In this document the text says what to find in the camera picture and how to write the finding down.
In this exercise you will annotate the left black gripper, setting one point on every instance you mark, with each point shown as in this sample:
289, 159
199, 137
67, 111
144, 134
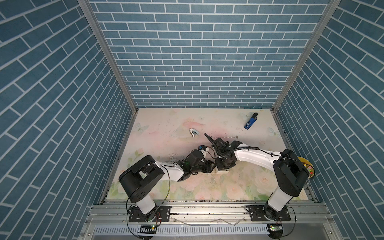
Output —
207, 167

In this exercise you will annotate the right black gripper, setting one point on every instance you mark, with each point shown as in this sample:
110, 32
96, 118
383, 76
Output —
220, 167

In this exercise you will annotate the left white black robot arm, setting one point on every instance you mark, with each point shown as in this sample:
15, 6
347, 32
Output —
139, 179

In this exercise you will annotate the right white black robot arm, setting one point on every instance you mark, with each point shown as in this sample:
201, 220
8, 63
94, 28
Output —
290, 172

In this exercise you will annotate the blue black stapler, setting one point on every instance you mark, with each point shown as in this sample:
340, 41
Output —
251, 121

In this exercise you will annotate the yellow pen cup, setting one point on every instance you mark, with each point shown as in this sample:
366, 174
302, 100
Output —
310, 168

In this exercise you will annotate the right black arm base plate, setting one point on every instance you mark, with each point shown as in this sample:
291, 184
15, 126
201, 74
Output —
265, 213

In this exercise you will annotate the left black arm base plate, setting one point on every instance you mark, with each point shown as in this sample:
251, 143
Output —
161, 214

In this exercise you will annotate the aluminium front rail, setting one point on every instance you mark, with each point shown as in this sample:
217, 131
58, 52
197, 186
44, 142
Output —
206, 214

